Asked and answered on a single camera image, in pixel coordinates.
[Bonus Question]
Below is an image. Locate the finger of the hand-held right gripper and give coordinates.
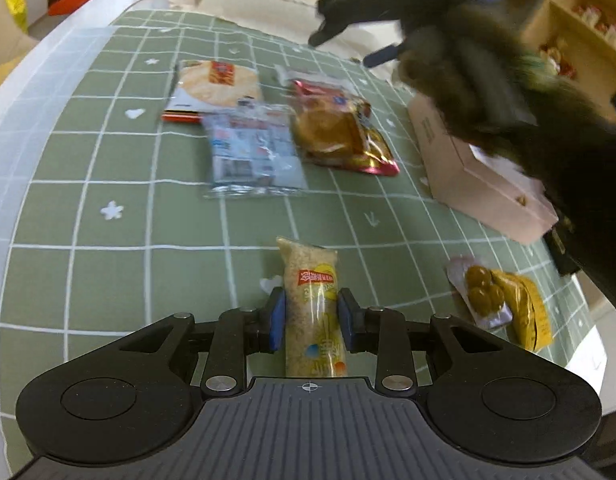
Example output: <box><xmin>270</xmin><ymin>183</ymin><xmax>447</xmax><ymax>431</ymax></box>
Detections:
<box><xmin>308</xmin><ymin>0</ymin><xmax>407</xmax><ymax>48</ymax></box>
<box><xmin>363</xmin><ymin>42</ymin><xmax>409</xmax><ymax>69</ymax></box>

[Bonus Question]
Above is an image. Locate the red gold snack packet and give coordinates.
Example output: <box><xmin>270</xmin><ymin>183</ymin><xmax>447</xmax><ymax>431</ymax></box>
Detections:
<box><xmin>275</xmin><ymin>66</ymin><xmax>401</xmax><ymax>178</ymax></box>

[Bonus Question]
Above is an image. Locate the pink cardboard box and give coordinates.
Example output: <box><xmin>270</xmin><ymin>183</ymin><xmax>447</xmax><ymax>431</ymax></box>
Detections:
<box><xmin>408</xmin><ymin>92</ymin><xmax>559</xmax><ymax>246</ymax></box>

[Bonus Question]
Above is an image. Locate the puffed grain bar packet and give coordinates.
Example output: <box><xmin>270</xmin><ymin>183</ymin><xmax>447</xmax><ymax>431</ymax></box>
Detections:
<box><xmin>277</xmin><ymin>236</ymin><xmax>349</xmax><ymax>378</ymax></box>

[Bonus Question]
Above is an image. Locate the yellow plastic bag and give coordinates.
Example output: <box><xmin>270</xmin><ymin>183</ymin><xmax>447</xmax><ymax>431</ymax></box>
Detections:
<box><xmin>5</xmin><ymin>0</ymin><xmax>29</xmax><ymax>31</ymax></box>

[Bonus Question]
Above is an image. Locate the yellow snack packet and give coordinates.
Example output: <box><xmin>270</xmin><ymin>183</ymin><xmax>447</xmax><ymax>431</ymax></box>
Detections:
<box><xmin>492</xmin><ymin>270</ymin><xmax>553</xmax><ymax>353</ymax></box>

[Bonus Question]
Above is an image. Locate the pale olive snack packet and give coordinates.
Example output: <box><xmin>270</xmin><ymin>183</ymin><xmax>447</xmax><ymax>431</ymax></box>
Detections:
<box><xmin>447</xmin><ymin>255</ymin><xmax>514</xmax><ymax>331</ymax></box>

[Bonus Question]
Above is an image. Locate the red flat object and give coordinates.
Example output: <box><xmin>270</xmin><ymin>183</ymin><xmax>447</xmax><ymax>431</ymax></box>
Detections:
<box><xmin>48</xmin><ymin>0</ymin><xmax>104</xmax><ymax>17</ymax></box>

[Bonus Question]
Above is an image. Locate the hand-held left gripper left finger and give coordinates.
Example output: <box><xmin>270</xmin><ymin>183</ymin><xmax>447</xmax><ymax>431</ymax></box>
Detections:
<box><xmin>115</xmin><ymin>286</ymin><xmax>287</xmax><ymax>397</ymax></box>

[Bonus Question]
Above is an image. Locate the person's right hand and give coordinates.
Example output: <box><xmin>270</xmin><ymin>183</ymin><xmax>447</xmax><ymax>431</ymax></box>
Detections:
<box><xmin>395</xmin><ymin>4</ymin><xmax>538</xmax><ymax>152</ymax></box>

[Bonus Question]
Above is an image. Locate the brown cardboard box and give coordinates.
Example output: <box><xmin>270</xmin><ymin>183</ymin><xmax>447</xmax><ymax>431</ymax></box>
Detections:
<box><xmin>0</xmin><ymin>0</ymin><xmax>36</xmax><ymax>98</ymax></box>

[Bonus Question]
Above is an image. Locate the white rice cracker packet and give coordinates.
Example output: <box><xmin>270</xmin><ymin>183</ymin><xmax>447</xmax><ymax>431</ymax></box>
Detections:
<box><xmin>161</xmin><ymin>59</ymin><xmax>265</xmax><ymax>125</ymax></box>

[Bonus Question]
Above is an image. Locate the black snack bag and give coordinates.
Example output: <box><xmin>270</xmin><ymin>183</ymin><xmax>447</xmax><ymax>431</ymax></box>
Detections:
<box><xmin>544</xmin><ymin>215</ymin><xmax>578</xmax><ymax>277</ymax></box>

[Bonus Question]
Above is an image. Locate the clear blue white snack packet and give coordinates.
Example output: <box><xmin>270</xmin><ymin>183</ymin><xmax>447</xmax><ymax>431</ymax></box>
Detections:
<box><xmin>202</xmin><ymin>102</ymin><xmax>309</xmax><ymax>200</ymax></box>

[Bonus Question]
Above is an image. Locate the green checked tablecloth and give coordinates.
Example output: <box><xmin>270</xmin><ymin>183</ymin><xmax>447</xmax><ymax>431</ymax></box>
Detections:
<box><xmin>0</xmin><ymin>7</ymin><xmax>608</xmax><ymax>480</ymax></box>

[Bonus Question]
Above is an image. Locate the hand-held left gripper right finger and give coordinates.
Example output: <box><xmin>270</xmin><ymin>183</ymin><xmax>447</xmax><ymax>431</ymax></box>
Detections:
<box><xmin>338</xmin><ymin>287</ymin><xmax>508</xmax><ymax>397</ymax></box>

